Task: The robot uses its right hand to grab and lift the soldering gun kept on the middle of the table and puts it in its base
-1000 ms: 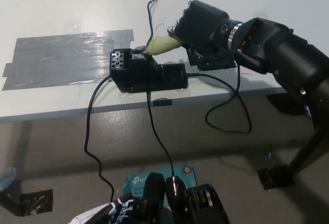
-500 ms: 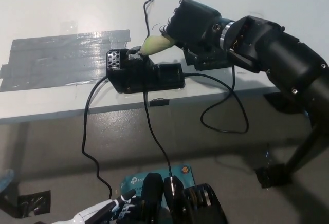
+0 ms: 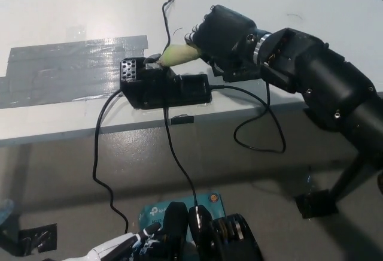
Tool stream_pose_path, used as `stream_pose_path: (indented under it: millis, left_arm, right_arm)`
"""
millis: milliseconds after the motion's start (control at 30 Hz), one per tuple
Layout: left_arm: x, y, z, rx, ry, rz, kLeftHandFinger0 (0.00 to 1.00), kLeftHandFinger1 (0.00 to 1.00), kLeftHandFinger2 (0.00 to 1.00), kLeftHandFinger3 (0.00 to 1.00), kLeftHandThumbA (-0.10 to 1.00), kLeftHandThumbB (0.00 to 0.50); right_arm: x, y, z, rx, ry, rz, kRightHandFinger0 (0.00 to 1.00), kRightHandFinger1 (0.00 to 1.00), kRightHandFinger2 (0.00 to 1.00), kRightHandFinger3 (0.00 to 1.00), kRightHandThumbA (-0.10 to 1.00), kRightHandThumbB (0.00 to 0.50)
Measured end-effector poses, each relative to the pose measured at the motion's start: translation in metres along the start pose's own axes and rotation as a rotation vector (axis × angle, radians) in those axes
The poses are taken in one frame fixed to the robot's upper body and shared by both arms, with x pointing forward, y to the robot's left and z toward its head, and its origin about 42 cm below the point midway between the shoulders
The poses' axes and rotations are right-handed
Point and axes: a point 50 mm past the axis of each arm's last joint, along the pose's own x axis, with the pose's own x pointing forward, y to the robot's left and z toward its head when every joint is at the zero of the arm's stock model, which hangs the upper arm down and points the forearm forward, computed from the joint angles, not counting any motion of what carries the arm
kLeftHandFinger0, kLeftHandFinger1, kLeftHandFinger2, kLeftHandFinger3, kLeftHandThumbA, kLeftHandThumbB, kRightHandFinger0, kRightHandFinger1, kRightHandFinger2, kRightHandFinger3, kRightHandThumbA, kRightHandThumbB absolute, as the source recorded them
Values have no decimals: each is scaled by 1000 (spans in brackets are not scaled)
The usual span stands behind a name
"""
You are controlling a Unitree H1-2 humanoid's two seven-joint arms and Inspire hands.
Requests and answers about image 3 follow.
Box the grey duct tape patch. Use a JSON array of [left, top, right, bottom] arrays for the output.
[[0, 35, 150, 110]]

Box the black soldering iron cable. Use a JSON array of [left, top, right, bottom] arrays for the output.
[[210, 80, 287, 154]]

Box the black soldering station base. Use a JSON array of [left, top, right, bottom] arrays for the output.
[[119, 53, 212, 111]]

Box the black robot torso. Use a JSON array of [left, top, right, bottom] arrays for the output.
[[161, 201, 264, 261]]

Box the soldering iron tape-wrapped handle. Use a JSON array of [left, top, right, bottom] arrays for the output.
[[155, 44, 202, 67]]

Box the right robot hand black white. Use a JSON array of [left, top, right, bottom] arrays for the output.
[[184, 3, 264, 78]]

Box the black square printed tray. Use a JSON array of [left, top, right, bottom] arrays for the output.
[[211, 60, 264, 83]]

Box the black cable with bare end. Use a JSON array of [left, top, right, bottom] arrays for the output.
[[161, 0, 200, 208]]

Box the small black tape strip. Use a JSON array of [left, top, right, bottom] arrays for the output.
[[171, 114, 194, 125]]

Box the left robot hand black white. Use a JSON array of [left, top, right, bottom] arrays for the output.
[[130, 223, 169, 261]]

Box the clear blue plastic bottle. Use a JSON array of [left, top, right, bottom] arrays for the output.
[[0, 199, 15, 226]]

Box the teal router box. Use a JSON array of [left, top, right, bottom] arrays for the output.
[[138, 191, 225, 229]]

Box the black power cable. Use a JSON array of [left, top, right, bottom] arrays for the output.
[[92, 90, 129, 235]]

